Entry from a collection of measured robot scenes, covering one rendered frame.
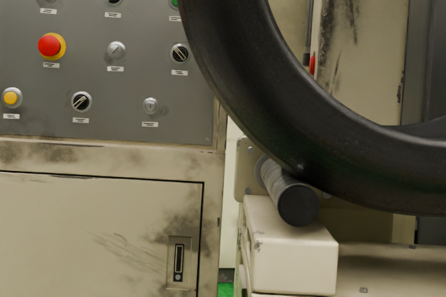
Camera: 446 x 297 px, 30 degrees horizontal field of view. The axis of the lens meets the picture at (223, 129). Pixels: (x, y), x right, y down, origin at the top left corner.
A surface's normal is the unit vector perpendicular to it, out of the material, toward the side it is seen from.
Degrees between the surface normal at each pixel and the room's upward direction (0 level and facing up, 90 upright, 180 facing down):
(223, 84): 115
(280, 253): 90
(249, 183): 90
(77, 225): 90
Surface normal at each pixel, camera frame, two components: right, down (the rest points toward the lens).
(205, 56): -0.66, 0.34
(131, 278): 0.01, 0.05
